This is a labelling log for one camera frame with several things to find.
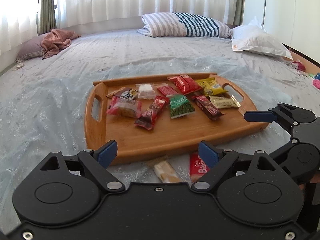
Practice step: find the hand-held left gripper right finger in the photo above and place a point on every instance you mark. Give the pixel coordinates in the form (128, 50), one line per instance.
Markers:
(208, 154)

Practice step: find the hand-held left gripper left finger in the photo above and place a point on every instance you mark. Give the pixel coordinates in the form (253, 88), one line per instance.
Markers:
(107, 153)

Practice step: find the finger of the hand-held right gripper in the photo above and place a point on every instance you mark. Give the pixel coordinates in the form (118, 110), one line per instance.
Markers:
(287, 148)
(260, 116)

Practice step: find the long red biscuit packet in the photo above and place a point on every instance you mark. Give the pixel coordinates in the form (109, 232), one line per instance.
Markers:
(196, 170)

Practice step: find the beige snack packet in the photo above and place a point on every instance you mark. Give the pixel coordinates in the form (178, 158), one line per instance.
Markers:
(223, 101)

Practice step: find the white nougat candy packet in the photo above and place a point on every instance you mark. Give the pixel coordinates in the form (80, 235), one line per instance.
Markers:
(166, 172)

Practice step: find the maroon wafer packet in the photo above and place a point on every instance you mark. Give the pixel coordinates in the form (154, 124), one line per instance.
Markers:
(208, 108)

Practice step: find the pink clear cake packet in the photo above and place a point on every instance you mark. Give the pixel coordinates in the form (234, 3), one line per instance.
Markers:
(123, 107)

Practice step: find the green pea snack packet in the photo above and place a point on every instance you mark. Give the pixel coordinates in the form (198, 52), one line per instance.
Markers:
(181, 107)

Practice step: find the yellow snack packet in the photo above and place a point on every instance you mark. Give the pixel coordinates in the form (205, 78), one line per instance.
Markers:
(212, 86)

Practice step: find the red white swirl snack packet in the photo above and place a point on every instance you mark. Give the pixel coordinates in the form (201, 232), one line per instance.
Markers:
(151, 113)

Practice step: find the brown almond snack packet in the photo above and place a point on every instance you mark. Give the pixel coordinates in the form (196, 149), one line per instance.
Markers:
(126, 93)

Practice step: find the white translucent snack packet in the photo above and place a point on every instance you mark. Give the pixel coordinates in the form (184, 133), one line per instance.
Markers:
(146, 91)

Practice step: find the shiny red snack packet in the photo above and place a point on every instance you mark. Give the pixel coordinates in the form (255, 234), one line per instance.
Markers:
(185, 83)

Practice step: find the small red snack packet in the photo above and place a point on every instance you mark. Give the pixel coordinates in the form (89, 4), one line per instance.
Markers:
(166, 90)

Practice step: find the small red white item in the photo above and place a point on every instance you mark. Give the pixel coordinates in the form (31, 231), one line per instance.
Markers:
(298, 65)

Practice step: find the small pink item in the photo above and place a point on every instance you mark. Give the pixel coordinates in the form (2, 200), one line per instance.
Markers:
(317, 83)

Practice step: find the small green item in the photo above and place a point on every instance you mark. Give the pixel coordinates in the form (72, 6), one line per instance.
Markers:
(311, 75)

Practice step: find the small blue item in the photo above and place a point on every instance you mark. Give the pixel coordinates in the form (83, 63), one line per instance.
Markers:
(317, 76)

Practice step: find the sheer snowflake lace cloth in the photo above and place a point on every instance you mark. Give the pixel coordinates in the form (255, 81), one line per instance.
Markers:
(62, 97)

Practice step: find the white pillow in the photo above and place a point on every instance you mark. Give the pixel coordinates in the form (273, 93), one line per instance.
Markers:
(257, 40)

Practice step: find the green drape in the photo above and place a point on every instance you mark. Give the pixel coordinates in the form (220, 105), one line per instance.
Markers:
(47, 5)
(239, 2)

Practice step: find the pink crumpled cloth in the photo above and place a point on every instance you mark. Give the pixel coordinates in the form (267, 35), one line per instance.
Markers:
(56, 41)

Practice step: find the small metal trinket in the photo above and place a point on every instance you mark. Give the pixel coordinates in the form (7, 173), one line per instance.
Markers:
(20, 66)

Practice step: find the striped pillow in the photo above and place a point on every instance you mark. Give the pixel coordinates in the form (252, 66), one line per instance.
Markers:
(170, 23)

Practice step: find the purple pillow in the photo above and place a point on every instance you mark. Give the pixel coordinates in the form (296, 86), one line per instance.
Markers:
(30, 48)

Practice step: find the white sheer curtain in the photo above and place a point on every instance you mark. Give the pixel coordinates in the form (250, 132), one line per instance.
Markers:
(17, 12)
(137, 0)

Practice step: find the wooden bed frame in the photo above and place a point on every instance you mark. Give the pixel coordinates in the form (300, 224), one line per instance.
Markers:
(307, 58)

